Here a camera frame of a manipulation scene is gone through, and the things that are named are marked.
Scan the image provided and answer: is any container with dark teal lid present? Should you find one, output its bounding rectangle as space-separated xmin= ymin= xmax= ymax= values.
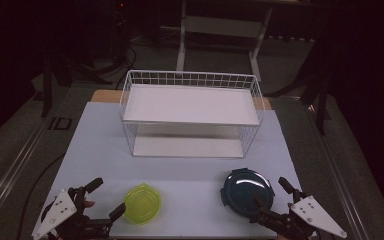
xmin=219 ymin=167 xmax=276 ymax=219

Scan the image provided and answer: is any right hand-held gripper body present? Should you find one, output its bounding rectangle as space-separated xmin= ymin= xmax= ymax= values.
xmin=250 ymin=191 xmax=348 ymax=240

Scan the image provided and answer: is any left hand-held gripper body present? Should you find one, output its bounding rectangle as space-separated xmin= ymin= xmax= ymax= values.
xmin=31 ymin=186 xmax=115 ymax=240

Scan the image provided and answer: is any white metal desk frame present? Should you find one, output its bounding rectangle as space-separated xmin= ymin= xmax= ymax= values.
xmin=175 ymin=0 xmax=274 ymax=83

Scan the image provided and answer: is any metal floor rail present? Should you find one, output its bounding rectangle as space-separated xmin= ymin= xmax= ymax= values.
xmin=0 ymin=113 xmax=53 ymax=228
xmin=301 ymin=103 xmax=372 ymax=240

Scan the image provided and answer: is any black metal stand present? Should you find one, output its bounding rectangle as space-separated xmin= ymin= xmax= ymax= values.
xmin=265 ymin=49 xmax=332 ymax=136
xmin=39 ymin=53 xmax=55 ymax=118

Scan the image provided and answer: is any white wire shelf rack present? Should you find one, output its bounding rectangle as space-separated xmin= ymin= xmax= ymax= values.
xmin=119 ymin=69 xmax=266 ymax=159

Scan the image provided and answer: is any black floor socket plate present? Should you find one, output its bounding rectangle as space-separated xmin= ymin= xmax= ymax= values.
xmin=47 ymin=116 xmax=73 ymax=131

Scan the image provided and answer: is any pale table mat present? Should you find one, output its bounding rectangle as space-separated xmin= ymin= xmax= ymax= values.
xmin=31 ymin=101 xmax=318 ymax=239

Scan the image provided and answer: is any yellow-green plastic container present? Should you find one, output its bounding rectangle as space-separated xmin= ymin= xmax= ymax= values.
xmin=123 ymin=182 xmax=163 ymax=226

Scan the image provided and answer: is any wooden table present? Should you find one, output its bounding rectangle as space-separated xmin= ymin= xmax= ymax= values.
xmin=90 ymin=89 xmax=273 ymax=111

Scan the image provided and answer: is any bundle of black cables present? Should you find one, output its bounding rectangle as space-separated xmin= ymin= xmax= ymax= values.
xmin=88 ymin=44 xmax=138 ymax=90

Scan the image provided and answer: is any black floor cable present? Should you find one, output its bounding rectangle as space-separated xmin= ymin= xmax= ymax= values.
xmin=15 ymin=151 xmax=68 ymax=240

